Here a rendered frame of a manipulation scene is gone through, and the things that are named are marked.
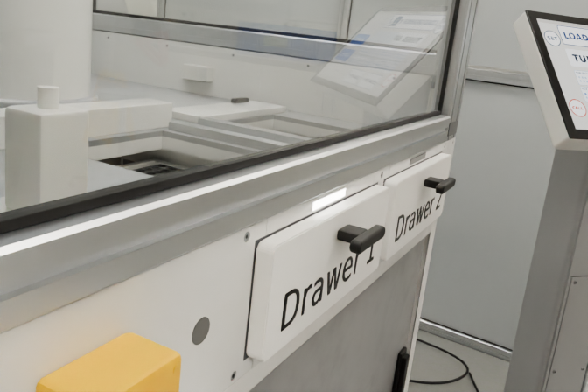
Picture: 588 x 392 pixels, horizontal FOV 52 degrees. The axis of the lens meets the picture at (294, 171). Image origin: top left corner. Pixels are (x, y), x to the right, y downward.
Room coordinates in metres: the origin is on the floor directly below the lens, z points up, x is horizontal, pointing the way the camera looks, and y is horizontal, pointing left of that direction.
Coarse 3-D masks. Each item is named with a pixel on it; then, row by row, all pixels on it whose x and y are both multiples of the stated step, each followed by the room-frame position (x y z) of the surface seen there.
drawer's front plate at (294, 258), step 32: (384, 192) 0.71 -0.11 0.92; (320, 224) 0.55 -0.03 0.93; (352, 224) 0.62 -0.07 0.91; (384, 224) 0.72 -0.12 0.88; (256, 256) 0.47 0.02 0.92; (288, 256) 0.49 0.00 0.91; (320, 256) 0.55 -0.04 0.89; (352, 256) 0.63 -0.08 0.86; (256, 288) 0.47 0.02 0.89; (288, 288) 0.50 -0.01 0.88; (352, 288) 0.65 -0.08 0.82; (256, 320) 0.47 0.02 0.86; (288, 320) 0.50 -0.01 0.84; (256, 352) 0.47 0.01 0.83
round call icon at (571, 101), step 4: (568, 100) 1.20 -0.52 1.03; (572, 100) 1.20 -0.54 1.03; (576, 100) 1.21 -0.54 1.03; (580, 100) 1.21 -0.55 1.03; (568, 104) 1.19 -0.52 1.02; (572, 104) 1.20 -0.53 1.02; (576, 104) 1.20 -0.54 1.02; (580, 104) 1.20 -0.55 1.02; (584, 104) 1.21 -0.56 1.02; (572, 108) 1.19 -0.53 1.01; (576, 108) 1.19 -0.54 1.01; (580, 108) 1.20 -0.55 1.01; (584, 108) 1.20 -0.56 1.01; (572, 112) 1.18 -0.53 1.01; (576, 112) 1.19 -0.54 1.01; (580, 112) 1.19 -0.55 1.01; (584, 112) 1.19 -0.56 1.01; (572, 116) 1.17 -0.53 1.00; (576, 116) 1.18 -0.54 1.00; (580, 116) 1.18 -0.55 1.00; (584, 116) 1.19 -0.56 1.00
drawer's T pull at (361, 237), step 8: (344, 232) 0.58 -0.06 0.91; (352, 232) 0.58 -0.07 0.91; (360, 232) 0.58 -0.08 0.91; (368, 232) 0.58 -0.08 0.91; (376, 232) 0.59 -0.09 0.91; (384, 232) 0.61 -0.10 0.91; (344, 240) 0.58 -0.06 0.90; (352, 240) 0.56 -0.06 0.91; (360, 240) 0.56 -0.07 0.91; (368, 240) 0.57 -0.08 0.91; (376, 240) 0.59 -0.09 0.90; (352, 248) 0.55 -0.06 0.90; (360, 248) 0.55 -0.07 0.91
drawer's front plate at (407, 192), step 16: (432, 160) 0.93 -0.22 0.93; (448, 160) 0.99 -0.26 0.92; (400, 176) 0.79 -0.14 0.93; (416, 176) 0.83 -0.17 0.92; (432, 176) 0.91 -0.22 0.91; (400, 192) 0.77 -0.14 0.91; (416, 192) 0.84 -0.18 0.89; (432, 192) 0.92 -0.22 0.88; (400, 208) 0.78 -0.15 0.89; (416, 208) 0.85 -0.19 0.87; (432, 208) 0.94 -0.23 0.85; (400, 224) 0.79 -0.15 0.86; (384, 240) 0.75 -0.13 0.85; (400, 240) 0.80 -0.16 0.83; (384, 256) 0.75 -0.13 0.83
